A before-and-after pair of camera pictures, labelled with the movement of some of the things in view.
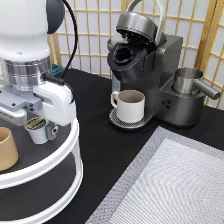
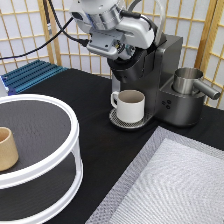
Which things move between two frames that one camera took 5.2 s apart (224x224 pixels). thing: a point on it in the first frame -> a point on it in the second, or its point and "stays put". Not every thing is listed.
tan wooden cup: x=8 y=152 stays put
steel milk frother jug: x=185 y=81 stays put
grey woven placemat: x=176 y=179 stays put
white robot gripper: x=53 y=100 -> x=130 y=33
